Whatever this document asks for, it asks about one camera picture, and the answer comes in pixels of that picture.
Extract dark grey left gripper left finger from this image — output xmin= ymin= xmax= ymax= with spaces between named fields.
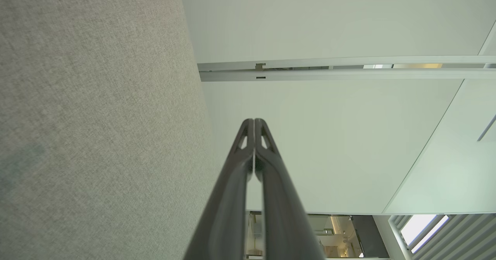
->
xmin=184 ymin=119 xmax=255 ymax=260

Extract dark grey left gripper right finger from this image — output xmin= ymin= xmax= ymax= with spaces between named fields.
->
xmin=255 ymin=118 xmax=325 ymax=260

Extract grey slatted window blinds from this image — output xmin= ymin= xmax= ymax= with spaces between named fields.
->
xmin=387 ymin=214 xmax=496 ymax=260

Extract white door frame rail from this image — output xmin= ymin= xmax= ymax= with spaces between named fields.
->
xmin=197 ymin=55 xmax=496 ymax=82

